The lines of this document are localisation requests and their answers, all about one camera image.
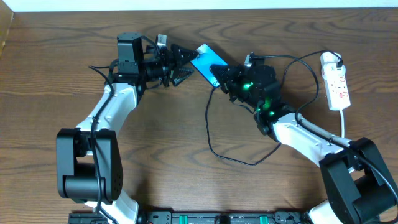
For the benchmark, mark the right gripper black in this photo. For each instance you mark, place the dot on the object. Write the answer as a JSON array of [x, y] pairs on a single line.
[[232, 79]]

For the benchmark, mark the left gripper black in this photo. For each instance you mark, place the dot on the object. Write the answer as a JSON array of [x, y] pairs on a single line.
[[168, 64]]

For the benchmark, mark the blue Galaxy smartphone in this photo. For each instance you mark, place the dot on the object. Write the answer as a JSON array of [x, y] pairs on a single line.
[[205, 59]]

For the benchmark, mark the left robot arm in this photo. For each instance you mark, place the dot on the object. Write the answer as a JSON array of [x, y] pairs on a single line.
[[89, 167]]

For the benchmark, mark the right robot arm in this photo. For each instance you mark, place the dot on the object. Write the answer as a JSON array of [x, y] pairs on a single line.
[[358, 184]]

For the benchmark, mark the white power strip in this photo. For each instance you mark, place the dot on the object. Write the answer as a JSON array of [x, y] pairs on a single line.
[[335, 82]]

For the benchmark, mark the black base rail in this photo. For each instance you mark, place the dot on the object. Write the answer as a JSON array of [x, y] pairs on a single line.
[[166, 217]]

